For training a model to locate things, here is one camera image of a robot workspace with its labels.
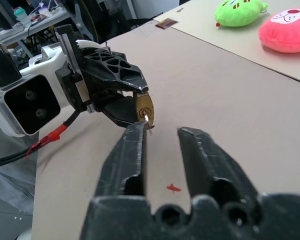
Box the beige table mat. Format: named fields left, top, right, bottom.
left=152, top=0, right=300, bottom=87

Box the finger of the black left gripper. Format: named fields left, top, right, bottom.
left=92, top=95, right=141, bottom=129
left=82, top=48, right=150, bottom=93

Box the red tape on cable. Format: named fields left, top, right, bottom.
left=24, top=122, right=68, bottom=159

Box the cluttered white background table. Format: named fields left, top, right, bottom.
left=0, top=0, right=75, bottom=51

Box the silver padlock key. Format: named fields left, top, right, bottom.
left=141, top=110, right=155, bottom=136

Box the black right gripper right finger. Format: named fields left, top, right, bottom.
left=177, top=126, right=263, bottom=201

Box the pink plush toy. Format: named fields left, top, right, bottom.
left=257, top=6, right=300, bottom=54

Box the green plush toy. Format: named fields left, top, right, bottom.
left=214, top=0, right=270, bottom=28

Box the bottle with teal cap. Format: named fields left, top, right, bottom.
left=13, top=6, right=33, bottom=29

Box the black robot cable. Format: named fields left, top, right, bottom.
left=0, top=109, right=81, bottom=171

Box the red cross table mark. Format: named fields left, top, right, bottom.
left=165, top=183, right=183, bottom=194

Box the brass padlock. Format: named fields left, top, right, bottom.
left=132, top=91, right=156, bottom=127

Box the small brown red packet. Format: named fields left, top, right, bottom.
left=154, top=17, right=179, bottom=30

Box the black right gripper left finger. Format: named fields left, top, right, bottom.
left=94, top=122, right=149, bottom=200

